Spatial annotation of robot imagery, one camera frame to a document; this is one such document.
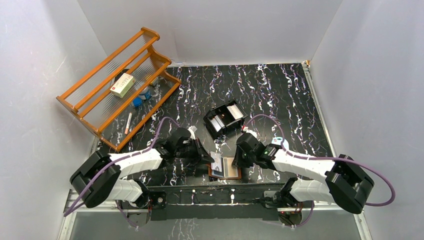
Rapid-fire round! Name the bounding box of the gold credit card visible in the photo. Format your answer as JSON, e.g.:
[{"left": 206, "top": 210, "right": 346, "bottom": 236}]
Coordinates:
[{"left": 223, "top": 157, "right": 238, "bottom": 178}]

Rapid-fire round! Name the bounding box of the brown leather card holder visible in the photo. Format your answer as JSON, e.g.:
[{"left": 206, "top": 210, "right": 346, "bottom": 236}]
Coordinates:
[{"left": 208, "top": 152, "right": 242, "bottom": 180}]

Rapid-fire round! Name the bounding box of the black card tray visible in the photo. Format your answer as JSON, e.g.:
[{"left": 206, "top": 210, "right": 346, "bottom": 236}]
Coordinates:
[{"left": 203, "top": 99, "right": 248, "bottom": 140}]

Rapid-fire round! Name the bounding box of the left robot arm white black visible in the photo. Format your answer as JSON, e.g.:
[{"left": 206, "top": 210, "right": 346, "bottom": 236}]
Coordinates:
[{"left": 69, "top": 127, "right": 214, "bottom": 208}]

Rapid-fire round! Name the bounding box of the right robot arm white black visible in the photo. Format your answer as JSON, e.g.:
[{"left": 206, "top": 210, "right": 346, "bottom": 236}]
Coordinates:
[{"left": 233, "top": 132, "right": 374, "bottom": 214}]

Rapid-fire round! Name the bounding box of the silver card in tray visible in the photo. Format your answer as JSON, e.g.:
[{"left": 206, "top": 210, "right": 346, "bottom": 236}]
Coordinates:
[{"left": 210, "top": 115, "right": 226, "bottom": 132}]

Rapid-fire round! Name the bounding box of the white card in tray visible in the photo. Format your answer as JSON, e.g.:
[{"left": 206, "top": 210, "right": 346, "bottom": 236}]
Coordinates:
[{"left": 227, "top": 104, "right": 244, "bottom": 120}]

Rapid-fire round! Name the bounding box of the pink white pen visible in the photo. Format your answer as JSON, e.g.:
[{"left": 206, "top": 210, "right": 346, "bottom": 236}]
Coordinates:
[{"left": 124, "top": 112, "right": 133, "bottom": 135}]

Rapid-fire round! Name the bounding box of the blue small bottle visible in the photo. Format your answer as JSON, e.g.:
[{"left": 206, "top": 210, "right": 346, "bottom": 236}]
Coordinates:
[{"left": 138, "top": 86, "right": 152, "bottom": 101}]

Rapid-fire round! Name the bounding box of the blue small block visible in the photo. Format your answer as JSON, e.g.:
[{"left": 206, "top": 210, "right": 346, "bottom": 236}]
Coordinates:
[{"left": 131, "top": 97, "right": 143, "bottom": 108}]

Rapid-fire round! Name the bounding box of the orange wooden rack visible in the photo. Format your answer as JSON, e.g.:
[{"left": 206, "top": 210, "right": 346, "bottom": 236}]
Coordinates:
[{"left": 56, "top": 27, "right": 181, "bottom": 139}]

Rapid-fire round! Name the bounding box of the white red small box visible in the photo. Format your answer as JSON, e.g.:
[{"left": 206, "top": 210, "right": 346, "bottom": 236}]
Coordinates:
[{"left": 110, "top": 73, "right": 136, "bottom": 98}]

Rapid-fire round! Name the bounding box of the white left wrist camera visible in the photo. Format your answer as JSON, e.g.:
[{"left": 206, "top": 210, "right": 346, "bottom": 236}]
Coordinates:
[{"left": 187, "top": 125, "right": 197, "bottom": 140}]

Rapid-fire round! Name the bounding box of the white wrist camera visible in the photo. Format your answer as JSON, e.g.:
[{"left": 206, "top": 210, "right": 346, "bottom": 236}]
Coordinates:
[
  {"left": 187, "top": 125, "right": 197, "bottom": 140},
  {"left": 241, "top": 126, "right": 258, "bottom": 138}
]

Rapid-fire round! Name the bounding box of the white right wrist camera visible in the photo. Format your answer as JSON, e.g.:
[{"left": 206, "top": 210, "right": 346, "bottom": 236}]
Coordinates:
[{"left": 241, "top": 126, "right": 258, "bottom": 138}]

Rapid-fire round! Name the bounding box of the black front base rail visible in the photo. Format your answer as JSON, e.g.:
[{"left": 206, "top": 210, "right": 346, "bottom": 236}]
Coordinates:
[{"left": 150, "top": 183, "right": 283, "bottom": 221}]

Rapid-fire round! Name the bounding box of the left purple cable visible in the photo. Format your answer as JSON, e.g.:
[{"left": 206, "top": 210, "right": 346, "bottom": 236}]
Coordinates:
[{"left": 62, "top": 116, "right": 181, "bottom": 218}]

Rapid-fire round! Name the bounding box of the purple cable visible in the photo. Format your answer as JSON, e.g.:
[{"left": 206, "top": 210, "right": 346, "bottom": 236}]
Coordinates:
[
  {"left": 62, "top": 116, "right": 181, "bottom": 218},
  {"left": 243, "top": 114, "right": 396, "bottom": 208}
]

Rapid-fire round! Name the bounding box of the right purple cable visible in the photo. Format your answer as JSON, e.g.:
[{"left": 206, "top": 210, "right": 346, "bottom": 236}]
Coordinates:
[{"left": 243, "top": 114, "right": 396, "bottom": 208}]

